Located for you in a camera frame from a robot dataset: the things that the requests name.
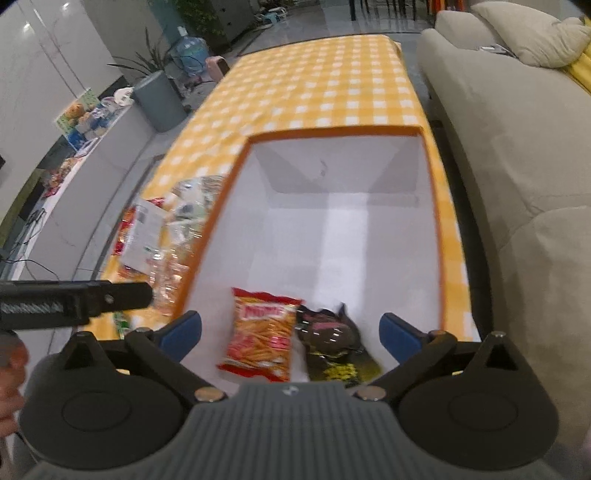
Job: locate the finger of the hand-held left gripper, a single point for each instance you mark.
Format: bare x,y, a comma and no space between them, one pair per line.
122,297

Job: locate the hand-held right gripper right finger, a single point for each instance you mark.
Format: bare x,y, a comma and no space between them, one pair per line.
396,336

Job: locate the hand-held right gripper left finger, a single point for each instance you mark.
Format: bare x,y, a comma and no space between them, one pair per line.
184,331

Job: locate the shiny red snack packet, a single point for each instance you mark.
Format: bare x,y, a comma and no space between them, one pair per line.
123,233

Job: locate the dark brown snack packet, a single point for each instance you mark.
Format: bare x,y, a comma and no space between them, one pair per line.
328,332

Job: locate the red packet of snack sticks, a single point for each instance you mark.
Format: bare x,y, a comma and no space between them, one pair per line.
262,339

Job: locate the orange box with white inside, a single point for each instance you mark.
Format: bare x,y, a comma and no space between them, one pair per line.
332,240

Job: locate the snacks on cabinet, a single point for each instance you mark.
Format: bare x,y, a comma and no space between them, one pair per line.
60,175

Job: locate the person's left hand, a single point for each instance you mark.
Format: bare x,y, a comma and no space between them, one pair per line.
10,383

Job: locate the white long cabinet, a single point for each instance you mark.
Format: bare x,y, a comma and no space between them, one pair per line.
83,203

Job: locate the blue boxes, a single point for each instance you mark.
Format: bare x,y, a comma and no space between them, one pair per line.
92,127

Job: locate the beige sofa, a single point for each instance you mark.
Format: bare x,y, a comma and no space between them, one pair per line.
512,194

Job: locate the cartoon poster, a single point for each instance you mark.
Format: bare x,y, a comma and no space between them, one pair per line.
76,110

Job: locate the grey plant pot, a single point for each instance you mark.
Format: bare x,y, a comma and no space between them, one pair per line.
159,101

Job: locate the small white object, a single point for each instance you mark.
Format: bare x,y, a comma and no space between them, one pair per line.
123,95

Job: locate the long-leaved green plant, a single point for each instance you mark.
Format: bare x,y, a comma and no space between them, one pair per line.
143,57

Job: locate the small pink appliance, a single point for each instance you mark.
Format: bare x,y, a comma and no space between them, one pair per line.
218,66

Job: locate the blue water bottle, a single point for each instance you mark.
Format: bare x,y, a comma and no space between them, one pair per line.
188,54

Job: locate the yellow checkered tablecloth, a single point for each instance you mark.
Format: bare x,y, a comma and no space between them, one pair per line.
318,87

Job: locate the bushy green plants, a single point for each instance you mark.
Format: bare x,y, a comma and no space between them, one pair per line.
198,14

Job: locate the dark grey planter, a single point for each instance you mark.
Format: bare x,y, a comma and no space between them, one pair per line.
238,16

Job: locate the grey device on sofa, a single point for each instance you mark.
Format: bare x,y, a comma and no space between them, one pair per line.
497,50

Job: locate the yellow blanket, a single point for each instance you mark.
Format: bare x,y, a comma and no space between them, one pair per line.
582,69

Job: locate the dark dining chairs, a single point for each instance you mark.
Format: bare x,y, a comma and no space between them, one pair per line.
388,8

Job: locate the beige cushion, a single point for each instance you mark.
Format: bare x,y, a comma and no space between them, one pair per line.
531,32

